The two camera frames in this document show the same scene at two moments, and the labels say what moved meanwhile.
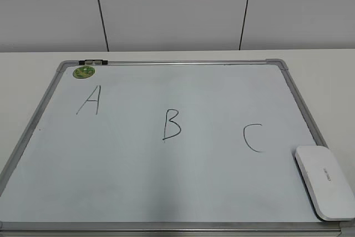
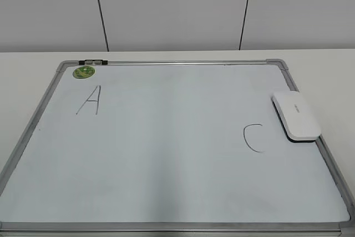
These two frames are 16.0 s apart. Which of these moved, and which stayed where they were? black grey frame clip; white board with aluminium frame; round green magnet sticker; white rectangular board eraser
Moved: white rectangular board eraser
Stayed: white board with aluminium frame; round green magnet sticker; black grey frame clip
